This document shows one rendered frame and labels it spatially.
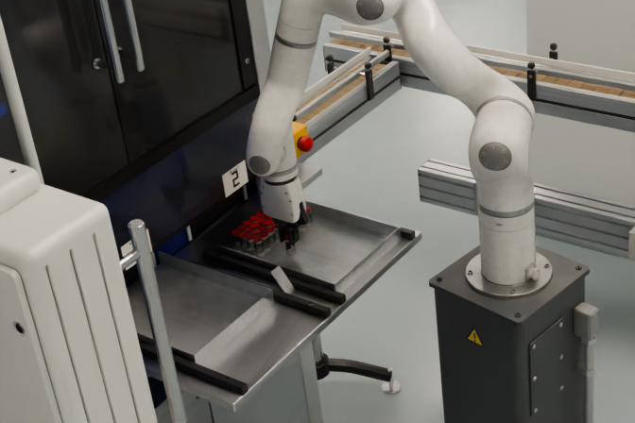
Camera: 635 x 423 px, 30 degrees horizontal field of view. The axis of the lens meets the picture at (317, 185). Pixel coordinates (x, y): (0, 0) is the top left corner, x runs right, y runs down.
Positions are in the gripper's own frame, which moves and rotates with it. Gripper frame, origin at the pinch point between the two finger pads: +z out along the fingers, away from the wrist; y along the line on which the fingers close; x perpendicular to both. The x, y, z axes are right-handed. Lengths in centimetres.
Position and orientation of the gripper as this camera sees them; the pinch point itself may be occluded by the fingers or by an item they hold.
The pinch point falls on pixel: (288, 233)
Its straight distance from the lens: 273.6
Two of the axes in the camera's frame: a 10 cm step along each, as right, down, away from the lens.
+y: 8.0, 2.2, -5.7
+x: 5.9, -4.6, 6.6
